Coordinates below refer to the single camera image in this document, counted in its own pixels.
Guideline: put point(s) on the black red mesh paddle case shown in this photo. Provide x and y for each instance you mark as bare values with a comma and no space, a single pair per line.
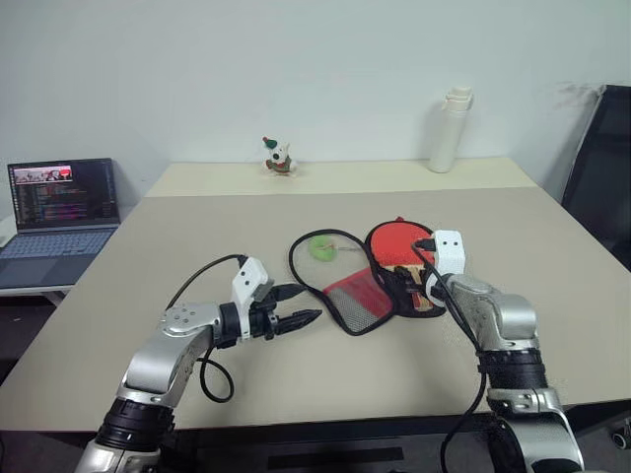
355,305

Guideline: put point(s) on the grey chair caster wheel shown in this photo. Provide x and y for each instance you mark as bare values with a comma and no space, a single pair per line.
622,433

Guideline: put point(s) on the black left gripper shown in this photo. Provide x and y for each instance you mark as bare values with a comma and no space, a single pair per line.
263,320

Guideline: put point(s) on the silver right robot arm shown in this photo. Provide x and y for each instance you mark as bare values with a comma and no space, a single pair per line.
508,320

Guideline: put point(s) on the green fuzzy ball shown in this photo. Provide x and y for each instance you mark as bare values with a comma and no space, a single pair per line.
321,249

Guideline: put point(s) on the white plush dog toy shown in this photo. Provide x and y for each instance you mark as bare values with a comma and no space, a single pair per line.
278,158

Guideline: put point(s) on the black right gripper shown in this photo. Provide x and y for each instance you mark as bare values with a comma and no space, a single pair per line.
424,282

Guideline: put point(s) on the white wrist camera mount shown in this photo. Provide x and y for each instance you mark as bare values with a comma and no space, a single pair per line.
249,278
451,253

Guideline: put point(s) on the black under-table frame bar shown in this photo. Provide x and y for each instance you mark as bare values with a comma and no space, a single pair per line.
335,460

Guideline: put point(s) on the red table tennis paddle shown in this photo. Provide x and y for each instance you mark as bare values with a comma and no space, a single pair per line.
394,244

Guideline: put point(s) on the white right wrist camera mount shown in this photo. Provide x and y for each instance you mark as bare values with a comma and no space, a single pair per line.
451,253

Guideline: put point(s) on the white water bottle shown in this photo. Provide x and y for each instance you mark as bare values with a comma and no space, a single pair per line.
446,133

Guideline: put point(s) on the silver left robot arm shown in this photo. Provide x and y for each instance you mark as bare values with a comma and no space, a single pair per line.
153,359

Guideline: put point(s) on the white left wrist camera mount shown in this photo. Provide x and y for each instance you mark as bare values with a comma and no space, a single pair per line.
249,278

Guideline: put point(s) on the small metal zipper pull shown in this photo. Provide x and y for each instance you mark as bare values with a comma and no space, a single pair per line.
347,248

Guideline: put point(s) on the black office chair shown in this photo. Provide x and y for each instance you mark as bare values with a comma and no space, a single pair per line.
606,162

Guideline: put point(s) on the open grey laptop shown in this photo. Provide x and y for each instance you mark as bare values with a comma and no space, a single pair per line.
64,197

